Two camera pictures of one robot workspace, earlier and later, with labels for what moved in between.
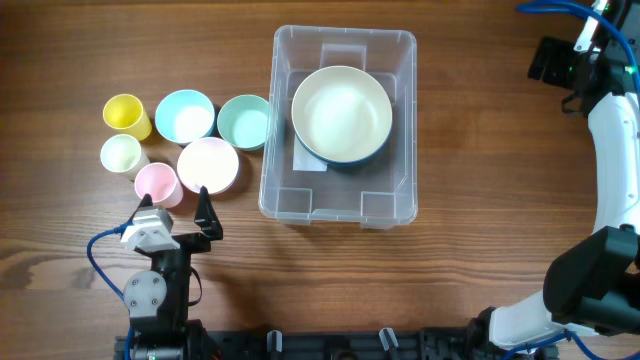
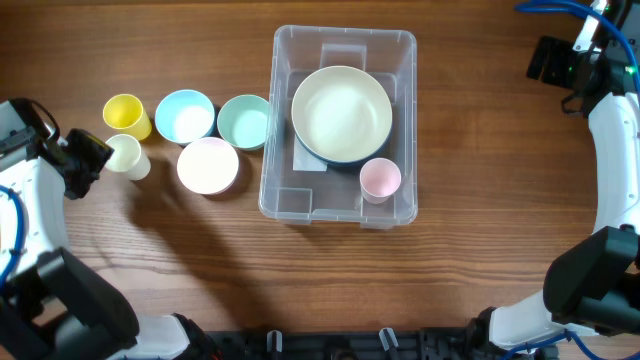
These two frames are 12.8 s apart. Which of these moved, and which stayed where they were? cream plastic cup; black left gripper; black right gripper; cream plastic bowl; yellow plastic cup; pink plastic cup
Moved: black left gripper; pink plastic cup
Stayed: cream plastic cup; black right gripper; yellow plastic cup; cream plastic bowl
